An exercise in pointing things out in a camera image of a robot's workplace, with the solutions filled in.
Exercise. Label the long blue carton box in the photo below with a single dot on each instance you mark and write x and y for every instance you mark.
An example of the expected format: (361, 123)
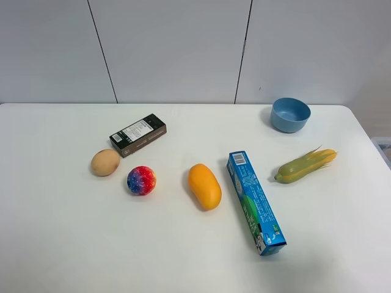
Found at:
(265, 230)

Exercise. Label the green yellow corn cob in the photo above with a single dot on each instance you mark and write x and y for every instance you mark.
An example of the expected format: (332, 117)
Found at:
(304, 165)

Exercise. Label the tan potato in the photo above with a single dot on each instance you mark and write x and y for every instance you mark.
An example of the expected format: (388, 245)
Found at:
(105, 162)

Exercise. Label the black rectangular box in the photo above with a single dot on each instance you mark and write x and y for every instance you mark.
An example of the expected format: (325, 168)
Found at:
(136, 136)

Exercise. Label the orange mango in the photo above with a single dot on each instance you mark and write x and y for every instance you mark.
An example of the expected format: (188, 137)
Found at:
(204, 186)

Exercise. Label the blue bowl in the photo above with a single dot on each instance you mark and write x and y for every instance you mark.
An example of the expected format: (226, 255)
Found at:
(289, 115)

